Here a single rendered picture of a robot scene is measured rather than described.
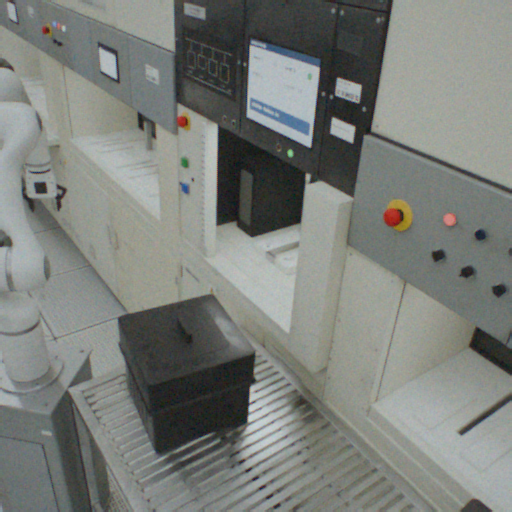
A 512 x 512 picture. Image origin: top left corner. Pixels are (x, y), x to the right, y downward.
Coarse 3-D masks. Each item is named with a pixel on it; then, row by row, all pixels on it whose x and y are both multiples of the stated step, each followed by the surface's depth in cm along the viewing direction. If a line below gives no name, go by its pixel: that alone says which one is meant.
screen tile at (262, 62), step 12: (252, 60) 142; (264, 60) 138; (276, 60) 134; (252, 72) 144; (264, 72) 139; (276, 72) 135; (252, 84) 145; (264, 84) 141; (276, 84) 137; (264, 96) 142; (276, 96) 138
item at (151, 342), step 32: (128, 320) 144; (160, 320) 144; (192, 320) 145; (224, 320) 146; (128, 352) 139; (160, 352) 133; (192, 352) 134; (224, 352) 135; (160, 384) 125; (192, 384) 130; (224, 384) 136
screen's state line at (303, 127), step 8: (256, 104) 146; (264, 104) 143; (264, 112) 144; (272, 112) 141; (280, 112) 138; (280, 120) 139; (288, 120) 137; (296, 120) 134; (296, 128) 135; (304, 128) 132
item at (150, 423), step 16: (128, 384) 154; (208, 400) 137; (224, 400) 140; (240, 400) 143; (144, 416) 141; (160, 416) 131; (176, 416) 134; (192, 416) 137; (208, 416) 140; (224, 416) 143; (240, 416) 146; (160, 432) 134; (176, 432) 137; (192, 432) 140; (208, 432) 143; (160, 448) 137
